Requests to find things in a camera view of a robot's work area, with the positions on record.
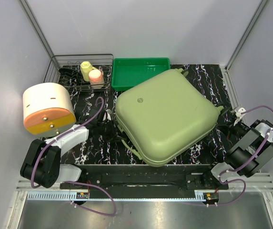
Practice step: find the pink foam cup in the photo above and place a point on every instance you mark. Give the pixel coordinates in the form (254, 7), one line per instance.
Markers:
(96, 79)

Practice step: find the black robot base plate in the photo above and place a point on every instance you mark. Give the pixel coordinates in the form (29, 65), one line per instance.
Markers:
(181, 176)

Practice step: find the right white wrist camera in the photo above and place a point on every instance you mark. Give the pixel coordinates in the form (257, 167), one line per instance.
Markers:
(239, 113)

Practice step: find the black wire rack basket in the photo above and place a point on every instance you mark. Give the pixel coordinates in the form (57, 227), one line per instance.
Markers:
(65, 70)

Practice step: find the yellow plastic bottle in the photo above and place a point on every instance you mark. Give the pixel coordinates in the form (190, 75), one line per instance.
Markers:
(85, 68)

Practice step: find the green plastic tray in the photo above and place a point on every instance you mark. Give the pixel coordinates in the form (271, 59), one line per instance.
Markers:
(129, 72)

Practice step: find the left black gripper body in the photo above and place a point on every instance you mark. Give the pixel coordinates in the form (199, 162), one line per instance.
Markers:
(107, 130)

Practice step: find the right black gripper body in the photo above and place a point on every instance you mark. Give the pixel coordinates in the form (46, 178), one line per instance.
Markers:
(238, 130)

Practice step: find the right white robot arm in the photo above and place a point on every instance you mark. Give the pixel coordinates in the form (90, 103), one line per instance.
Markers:
(252, 151)

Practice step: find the white orange cylindrical container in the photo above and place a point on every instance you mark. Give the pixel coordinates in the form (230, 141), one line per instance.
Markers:
(47, 110)

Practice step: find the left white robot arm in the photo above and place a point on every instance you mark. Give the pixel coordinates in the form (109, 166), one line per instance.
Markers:
(42, 164)

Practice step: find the green hard-shell suitcase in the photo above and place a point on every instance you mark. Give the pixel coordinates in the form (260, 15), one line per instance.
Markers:
(164, 116)

